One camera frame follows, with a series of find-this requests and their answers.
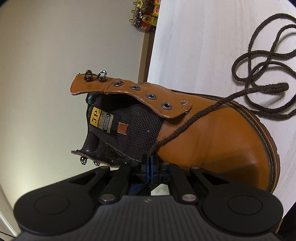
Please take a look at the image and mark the tan leather boot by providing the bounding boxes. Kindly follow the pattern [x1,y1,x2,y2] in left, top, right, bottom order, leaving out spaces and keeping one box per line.
[70,71,280,192]

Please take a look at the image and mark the dark brown shoelace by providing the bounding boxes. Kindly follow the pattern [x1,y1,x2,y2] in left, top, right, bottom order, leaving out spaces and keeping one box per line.
[148,13,295,156]

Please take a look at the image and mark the cooking oil bottles cluster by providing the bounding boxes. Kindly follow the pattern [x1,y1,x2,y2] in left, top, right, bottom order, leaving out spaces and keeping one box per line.
[129,0,161,32]

